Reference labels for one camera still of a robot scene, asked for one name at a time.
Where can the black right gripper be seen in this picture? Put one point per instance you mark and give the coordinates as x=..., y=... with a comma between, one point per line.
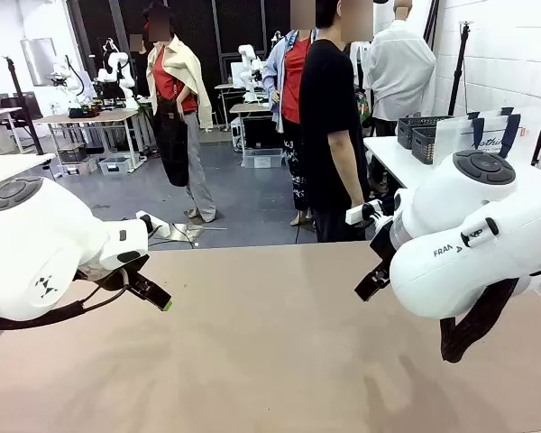
x=385, y=243

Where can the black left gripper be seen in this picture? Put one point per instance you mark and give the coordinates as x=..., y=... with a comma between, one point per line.
x=112, y=277

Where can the dark grey plastic basket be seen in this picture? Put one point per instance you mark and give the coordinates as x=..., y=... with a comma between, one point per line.
x=423, y=144
x=408, y=128

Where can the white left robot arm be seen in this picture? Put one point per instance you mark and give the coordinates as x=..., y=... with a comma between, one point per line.
x=36, y=234

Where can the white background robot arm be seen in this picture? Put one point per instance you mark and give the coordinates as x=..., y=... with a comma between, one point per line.
x=245, y=52
x=119, y=61
x=61, y=72

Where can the person's left forearm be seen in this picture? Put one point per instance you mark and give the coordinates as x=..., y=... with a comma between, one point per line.
x=345, y=162

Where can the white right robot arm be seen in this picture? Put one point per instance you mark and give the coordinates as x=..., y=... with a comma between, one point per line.
x=455, y=216

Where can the colourful carrier bag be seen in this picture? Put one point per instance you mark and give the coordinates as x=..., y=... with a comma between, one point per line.
x=363, y=108

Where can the person's left hand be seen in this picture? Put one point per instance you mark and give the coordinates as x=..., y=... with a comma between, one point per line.
x=360, y=200

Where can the silver floor plate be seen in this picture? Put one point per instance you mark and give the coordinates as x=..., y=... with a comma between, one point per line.
x=187, y=232

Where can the small clear storage box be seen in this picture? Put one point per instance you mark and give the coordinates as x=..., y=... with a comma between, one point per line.
x=115, y=167

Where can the white table with baskets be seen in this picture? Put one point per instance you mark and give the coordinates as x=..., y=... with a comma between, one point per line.
x=387, y=155

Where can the large clear storage box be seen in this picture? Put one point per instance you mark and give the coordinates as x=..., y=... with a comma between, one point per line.
x=261, y=159

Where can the person in black T-shirt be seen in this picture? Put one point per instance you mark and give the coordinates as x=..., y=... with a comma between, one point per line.
x=324, y=113

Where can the wood-top workshop table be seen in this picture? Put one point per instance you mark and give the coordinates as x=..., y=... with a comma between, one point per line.
x=94, y=117

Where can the black cabinet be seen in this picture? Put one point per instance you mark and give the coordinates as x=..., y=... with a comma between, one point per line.
x=261, y=133

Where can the white side table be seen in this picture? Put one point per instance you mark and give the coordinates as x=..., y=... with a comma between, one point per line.
x=4, y=169

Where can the person in white shirt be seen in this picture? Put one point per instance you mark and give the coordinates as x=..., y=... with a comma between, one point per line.
x=401, y=76

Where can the small background table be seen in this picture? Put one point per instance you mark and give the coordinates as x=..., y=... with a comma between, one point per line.
x=252, y=108

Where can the figure in beige jacket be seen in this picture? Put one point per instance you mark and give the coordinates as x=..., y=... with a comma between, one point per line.
x=180, y=76

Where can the person in blue shirt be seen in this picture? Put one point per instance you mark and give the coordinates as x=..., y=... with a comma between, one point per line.
x=293, y=81

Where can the person in dark clothes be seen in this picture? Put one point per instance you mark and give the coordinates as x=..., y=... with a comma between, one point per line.
x=140, y=67

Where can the black tripod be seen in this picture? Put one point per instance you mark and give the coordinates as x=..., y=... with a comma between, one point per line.
x=22, y=101
x=460, y=67

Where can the grey wall board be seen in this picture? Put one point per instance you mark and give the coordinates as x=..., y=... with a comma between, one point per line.
x=38, y=61

